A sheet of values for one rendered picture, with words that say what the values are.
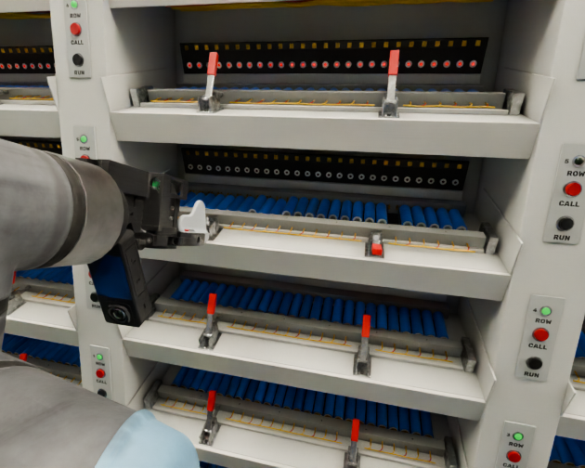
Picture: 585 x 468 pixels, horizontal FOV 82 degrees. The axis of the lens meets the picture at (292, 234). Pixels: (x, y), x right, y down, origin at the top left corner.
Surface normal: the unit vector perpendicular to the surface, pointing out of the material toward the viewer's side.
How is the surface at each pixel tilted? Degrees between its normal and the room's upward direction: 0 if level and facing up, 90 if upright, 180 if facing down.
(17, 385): 13
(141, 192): 90
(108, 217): 92
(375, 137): 108
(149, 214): 78
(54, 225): 100
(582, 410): 18
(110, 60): 90
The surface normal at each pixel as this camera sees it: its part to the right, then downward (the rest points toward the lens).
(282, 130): -0.22, 0.48
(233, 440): -0.02, -0.87
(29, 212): 0.97, 0.13
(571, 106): -0.21, 0.19
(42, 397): 0.17, -0.99
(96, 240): 0.82, 0.55
